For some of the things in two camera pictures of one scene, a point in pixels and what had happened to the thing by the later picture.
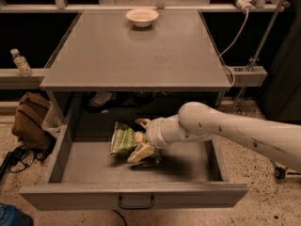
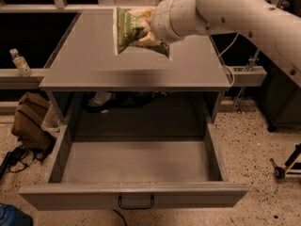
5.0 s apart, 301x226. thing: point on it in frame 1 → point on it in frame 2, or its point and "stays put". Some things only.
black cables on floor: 19,158 stays put
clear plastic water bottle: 21,63 stays put
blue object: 11,216 stays put
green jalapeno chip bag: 126,139 → 128,27
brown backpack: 36,121 stays put
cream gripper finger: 145,122 → 145,14
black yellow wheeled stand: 281,171 stays put
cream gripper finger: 142,151 → 150,40
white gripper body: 155,132 → 162,20
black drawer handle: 135,207 stays put
